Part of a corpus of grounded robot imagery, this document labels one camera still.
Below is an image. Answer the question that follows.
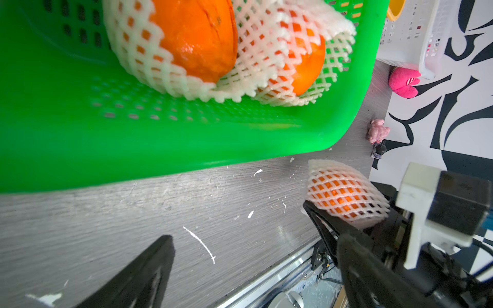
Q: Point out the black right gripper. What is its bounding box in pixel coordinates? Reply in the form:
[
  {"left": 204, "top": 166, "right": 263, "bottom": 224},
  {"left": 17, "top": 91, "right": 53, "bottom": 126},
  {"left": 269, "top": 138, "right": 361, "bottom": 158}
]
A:
[{"left": 302, "top": 183, "right": 492, "bottom": 307}]

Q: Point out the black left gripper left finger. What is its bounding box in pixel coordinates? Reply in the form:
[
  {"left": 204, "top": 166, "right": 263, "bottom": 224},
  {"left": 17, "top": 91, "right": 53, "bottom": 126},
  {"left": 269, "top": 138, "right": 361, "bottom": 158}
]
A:
[{"left": 76, "top": 235, "right": 175, "bottom": 307}]

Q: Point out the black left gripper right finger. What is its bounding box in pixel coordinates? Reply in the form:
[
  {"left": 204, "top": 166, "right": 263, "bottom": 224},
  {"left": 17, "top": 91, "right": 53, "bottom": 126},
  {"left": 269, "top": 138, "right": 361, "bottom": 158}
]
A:
[{"left": 337, "top": 232, "right": 442, "bottom": 307}]

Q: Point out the orange being unwrapped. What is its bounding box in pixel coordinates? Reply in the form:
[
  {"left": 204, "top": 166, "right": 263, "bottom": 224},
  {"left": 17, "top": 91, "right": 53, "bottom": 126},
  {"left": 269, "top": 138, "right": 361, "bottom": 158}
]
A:
[{"left": 308, "top": 174, "right": 372, "bottom": 219}]

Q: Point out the white foam net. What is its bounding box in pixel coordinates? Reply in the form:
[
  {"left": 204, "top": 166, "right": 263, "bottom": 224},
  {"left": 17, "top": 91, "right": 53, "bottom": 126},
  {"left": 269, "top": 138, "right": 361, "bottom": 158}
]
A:
[{"left": 307, "top": 160, "right": 390, "bottom": 230}]

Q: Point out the small black figurine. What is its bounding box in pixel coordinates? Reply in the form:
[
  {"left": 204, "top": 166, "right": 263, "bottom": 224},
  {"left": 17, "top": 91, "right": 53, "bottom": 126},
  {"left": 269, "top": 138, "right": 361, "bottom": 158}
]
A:
[{"left": 371, "top": 142, "right": 387, "bottom": 160}]

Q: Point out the white analog clock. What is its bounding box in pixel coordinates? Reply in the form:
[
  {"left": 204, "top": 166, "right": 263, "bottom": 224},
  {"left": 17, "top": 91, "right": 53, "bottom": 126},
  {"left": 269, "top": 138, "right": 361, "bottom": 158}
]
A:
[{"left": 267, "top": 291, "right": 304, "bottom": 308}]

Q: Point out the small pink pig toy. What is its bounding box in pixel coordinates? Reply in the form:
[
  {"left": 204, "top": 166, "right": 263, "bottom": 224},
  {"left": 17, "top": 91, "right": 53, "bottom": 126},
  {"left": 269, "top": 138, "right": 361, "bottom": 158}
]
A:
[{"left": 367, "top": 119, "right": 390, "bottom": 145}]

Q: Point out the pink white plush doll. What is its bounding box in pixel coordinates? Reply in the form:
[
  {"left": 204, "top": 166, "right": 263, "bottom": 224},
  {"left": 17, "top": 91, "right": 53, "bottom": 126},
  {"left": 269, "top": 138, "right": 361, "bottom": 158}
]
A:
[{"left": 388, "top": 68, "right": 421, "bottom": 99}]

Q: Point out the netted orange front right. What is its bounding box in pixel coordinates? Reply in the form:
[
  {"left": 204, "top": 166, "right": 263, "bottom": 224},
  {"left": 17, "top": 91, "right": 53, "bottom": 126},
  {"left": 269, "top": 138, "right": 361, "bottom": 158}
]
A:
[{"left": 231, "top": 1, "right": 356, "bottom": 107}]

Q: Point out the netted orange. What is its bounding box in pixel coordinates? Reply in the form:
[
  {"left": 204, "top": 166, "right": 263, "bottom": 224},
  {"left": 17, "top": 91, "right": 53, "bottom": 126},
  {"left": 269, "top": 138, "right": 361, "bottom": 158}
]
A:
[
  {"left": 231, "top": 1, "right": 356, "bottom": 107},
  {"left": 103, "top": 1, "right": 272, "bottom": 103}
]

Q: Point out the green plastic basket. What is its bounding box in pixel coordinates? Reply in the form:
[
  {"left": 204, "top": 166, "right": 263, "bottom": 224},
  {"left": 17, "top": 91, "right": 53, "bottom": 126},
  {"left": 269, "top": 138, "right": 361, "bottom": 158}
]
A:
[{"left": 1, "top": 1, "right": 388, "bottom": 193}]

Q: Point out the white perforated plastic basket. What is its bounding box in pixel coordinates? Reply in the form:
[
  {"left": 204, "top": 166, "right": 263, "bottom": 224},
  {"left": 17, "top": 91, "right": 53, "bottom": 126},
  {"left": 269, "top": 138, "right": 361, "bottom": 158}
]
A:
[{"left": 377, "top": 0, "right": 460, "bottom": 80}]

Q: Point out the yellow plastic tub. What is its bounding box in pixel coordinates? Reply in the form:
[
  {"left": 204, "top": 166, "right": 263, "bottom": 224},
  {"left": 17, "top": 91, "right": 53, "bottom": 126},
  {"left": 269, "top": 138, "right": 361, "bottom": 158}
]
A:
[{"left": 386, "top": 0, "right": 406, "bottom": 21}]

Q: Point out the netted orange front middle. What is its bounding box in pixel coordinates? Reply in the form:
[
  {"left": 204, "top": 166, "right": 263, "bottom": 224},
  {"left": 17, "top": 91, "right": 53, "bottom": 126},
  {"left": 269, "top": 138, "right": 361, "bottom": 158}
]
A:
[{"left": 103, "top": 1, "right": 272, "bottom": 103}]

